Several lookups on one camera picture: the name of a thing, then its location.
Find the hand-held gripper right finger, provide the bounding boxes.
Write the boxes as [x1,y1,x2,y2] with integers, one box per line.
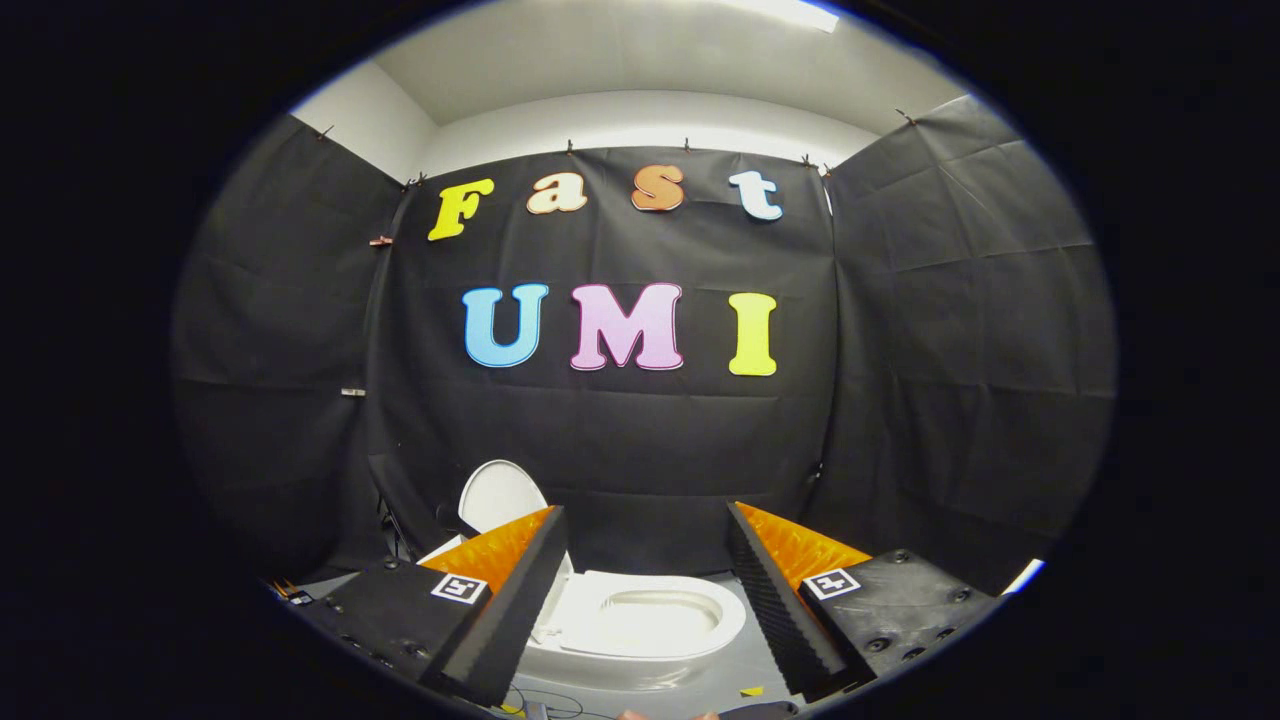
[725,501,1003,699]

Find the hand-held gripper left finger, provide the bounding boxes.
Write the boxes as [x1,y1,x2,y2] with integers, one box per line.
[300,505,569,707]

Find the white toilet lid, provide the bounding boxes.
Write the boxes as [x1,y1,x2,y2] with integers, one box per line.
[457,459,578,643]

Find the white toilet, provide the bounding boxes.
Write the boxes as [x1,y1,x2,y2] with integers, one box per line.
[417,534,749,693]

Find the black tripod stand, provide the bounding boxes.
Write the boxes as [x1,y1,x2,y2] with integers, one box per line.
[374,494,413,563]

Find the black backdrop cloth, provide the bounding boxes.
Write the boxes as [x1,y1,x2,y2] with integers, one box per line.
[170,93,1117,596]

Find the black floor cables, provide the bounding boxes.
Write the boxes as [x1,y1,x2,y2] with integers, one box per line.
[498,684,593,720]

